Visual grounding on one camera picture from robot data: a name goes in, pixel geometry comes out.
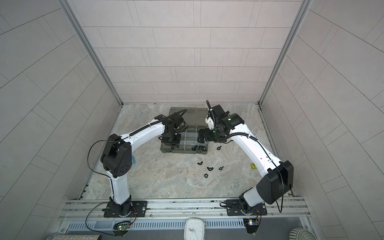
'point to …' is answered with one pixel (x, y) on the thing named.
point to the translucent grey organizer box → (195, 117)
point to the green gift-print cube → (253, 166)
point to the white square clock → (194, 229)
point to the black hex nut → (206, 177)
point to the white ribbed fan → (300, 233)
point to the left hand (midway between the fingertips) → (178, 144)
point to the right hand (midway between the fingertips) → (205, 139)
